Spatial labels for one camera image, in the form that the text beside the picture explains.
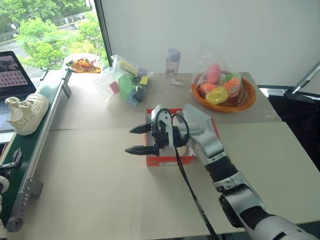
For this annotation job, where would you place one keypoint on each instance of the clear plastic toy bag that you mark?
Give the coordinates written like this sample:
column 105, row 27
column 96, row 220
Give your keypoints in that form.
column 210, row 62

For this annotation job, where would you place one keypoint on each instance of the orange toy with face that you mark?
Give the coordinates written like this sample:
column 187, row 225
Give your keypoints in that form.
column 232, row 87

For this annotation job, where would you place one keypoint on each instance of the grey metal stand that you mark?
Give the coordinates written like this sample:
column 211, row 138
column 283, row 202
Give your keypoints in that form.
column 303, row 82

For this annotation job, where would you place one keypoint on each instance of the black window frame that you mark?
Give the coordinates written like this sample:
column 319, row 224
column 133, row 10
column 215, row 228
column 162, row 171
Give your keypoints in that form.
column 103, row 32

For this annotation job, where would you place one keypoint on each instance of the orange tray of snacks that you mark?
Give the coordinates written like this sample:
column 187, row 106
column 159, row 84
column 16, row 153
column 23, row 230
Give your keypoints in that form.
column 83, row 65

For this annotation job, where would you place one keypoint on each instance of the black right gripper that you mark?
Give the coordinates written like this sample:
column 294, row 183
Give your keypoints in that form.
column 161, row 135

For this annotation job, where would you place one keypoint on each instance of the red cardboard shoebox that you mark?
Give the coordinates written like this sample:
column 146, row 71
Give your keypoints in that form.
column 160, row 161

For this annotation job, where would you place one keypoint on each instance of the black laptop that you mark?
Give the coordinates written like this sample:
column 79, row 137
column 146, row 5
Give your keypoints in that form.
column 11, row 75

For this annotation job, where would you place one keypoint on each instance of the magenta square block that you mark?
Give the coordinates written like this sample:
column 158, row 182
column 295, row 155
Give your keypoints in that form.
column 114, row 87

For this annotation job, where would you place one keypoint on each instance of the orange wicker basket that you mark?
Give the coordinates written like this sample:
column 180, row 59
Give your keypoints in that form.
column 240, row 103

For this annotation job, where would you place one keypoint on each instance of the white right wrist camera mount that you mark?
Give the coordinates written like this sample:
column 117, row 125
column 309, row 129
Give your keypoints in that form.
column 168, row 120

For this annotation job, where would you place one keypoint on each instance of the white perforated shoe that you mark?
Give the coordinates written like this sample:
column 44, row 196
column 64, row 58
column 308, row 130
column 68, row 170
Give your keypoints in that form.
column 31, row 112

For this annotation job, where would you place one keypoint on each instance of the green conveyor belt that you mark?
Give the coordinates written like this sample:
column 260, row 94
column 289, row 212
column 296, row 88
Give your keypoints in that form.
column 17, row 140

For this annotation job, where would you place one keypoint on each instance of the green block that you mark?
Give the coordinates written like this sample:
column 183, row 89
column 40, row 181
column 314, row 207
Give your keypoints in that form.
column 125, row 86

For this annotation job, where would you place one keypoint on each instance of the purple block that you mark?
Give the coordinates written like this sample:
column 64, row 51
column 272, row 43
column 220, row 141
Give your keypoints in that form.
column 142, row 71

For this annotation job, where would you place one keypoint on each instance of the plain orange toy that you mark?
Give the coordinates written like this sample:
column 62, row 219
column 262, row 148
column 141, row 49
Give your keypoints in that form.
column 207, row 88

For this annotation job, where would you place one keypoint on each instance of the clear bottle with lavender cap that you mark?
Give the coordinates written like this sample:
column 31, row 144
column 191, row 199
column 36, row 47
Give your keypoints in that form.
column 172, row 67

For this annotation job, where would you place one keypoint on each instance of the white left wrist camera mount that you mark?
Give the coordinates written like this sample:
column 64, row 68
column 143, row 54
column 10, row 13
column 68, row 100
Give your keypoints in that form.
column 3, row 183

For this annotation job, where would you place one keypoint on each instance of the black conveyor sensor bracket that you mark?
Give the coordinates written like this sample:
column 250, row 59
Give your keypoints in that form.
column 18, row 157

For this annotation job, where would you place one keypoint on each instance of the small yellow block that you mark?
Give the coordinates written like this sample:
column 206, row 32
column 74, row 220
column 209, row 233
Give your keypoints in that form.
column 144, row 80

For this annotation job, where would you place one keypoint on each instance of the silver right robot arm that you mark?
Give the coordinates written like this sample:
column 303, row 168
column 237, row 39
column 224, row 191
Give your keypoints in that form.
column 208, row 143

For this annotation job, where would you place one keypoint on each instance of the yellow oval toy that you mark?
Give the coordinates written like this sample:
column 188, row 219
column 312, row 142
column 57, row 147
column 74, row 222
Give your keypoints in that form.
column 217, row 96

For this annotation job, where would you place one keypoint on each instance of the clear plastic block bag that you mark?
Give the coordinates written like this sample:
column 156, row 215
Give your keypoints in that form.
column 107, row 77

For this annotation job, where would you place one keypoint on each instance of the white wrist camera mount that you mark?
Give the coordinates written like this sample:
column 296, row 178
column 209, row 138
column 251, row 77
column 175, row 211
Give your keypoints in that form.
column 168, row 120
column 3, row 183

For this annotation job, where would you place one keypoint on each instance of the blue block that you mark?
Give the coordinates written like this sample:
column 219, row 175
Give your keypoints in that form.
column 135, row 98

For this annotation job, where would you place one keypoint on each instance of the pink egg toy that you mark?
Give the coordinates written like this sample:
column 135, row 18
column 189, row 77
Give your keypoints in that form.
column 213, row 73

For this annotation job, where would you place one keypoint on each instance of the yellow sponge block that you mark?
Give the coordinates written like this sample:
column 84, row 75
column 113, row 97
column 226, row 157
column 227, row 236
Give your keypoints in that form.
column 128, row 67

